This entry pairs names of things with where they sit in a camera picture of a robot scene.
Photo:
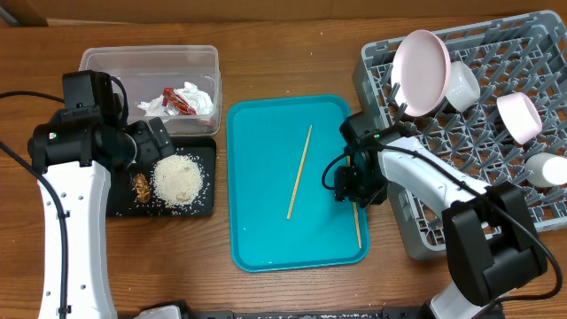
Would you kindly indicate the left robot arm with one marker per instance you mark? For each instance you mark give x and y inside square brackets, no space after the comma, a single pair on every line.
[74,156]

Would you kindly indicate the red foil wrapper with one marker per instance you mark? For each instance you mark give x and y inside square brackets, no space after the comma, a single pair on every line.
[190,101]

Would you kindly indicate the black tray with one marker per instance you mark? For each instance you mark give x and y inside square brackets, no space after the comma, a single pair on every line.
[204,150]

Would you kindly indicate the teal serving tray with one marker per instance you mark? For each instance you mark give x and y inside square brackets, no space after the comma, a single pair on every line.
[265,141]

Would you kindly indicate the white rice pile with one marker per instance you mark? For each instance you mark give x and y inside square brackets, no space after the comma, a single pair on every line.
[178,179]

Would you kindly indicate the wooden chopstick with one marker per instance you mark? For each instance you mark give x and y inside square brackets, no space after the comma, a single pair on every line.
[355,212]
[299,173]

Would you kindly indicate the white cup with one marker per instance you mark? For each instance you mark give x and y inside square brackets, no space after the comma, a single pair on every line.
[547,169]

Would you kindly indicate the grey bowl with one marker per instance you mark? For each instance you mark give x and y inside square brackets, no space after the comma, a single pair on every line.
[463,88]

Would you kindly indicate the brown food scrap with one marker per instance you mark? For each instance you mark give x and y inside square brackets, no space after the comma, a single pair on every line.
[142,188]

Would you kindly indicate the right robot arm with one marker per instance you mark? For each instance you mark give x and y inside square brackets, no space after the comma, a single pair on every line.
[492,246]

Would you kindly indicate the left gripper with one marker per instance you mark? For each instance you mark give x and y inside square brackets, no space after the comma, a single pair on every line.
[151,151]

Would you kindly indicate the clear plastic bin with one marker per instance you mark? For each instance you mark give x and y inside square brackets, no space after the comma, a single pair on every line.
[145,71]

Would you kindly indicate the grey dish rack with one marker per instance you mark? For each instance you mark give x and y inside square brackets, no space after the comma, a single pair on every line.
[524,53]

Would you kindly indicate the white plate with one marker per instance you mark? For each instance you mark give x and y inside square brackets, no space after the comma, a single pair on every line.
[421,66]

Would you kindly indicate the white bowl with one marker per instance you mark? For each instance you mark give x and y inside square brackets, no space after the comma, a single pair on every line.
[519,116]

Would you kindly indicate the white napkin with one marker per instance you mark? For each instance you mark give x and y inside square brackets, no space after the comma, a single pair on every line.
[154,108]

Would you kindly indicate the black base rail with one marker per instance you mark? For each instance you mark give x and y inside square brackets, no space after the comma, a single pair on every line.
[180,309]

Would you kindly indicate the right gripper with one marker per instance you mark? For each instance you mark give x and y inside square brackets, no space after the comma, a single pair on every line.
[347,186]

